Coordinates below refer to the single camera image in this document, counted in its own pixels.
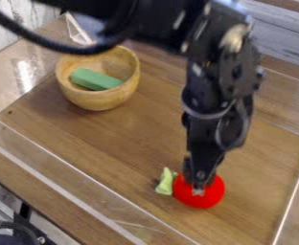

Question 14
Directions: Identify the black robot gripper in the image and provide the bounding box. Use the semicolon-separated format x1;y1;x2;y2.
179;18;265;154

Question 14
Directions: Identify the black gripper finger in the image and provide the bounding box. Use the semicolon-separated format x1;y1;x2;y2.
187;129;224;189
183;156;192;183

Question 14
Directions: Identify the red plush radish toy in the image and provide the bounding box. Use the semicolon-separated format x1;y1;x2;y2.
155;167;227;210

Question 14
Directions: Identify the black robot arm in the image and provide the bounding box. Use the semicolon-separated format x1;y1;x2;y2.
36;0;263;194

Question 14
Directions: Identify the wooden bowl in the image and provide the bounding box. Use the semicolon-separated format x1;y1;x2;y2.
55;46;140;111

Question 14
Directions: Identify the green rectangular block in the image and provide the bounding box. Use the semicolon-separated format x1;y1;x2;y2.
69;68;123;91

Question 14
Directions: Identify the black metal clamp stand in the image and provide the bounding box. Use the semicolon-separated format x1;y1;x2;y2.
13;203;57;245

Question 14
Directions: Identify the clear acrylic table barrier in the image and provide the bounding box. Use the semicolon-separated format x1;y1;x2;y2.
0;11;299;245

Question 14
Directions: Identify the clear acrylic corner bracket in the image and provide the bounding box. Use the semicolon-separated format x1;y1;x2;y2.
65;13;93;46

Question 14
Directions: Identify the black cable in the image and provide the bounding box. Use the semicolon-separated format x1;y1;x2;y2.
0;1;128;56

